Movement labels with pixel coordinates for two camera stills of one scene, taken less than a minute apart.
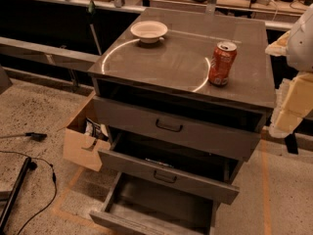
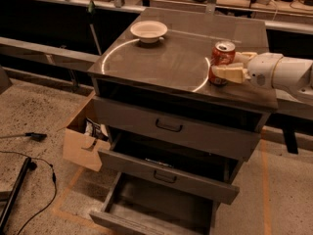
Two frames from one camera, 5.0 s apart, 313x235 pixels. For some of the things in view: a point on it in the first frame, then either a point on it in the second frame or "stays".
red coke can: [222, 63] stays
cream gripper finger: [293, 103] -> [232, 71]
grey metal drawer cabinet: [183, 97] stays
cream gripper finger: [279, 47] -> [243, 57]
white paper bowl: [149, 31] stays
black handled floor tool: [33, 135] stays
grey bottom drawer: [137, 206] stays
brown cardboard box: [85, 139] stays
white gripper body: [301, 46] -> [261, 70]
